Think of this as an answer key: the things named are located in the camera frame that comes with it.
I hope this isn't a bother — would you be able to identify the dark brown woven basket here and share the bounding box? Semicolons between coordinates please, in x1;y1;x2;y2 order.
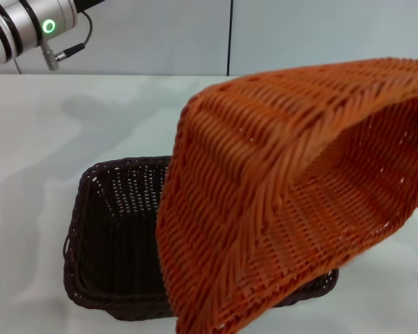
62;155;339;312

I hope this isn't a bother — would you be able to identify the orange woven basket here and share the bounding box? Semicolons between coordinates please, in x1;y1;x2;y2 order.
155;57;418;334

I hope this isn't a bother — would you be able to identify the grey cable with metal plug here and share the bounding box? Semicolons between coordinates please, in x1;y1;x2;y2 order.
40;11;93;71

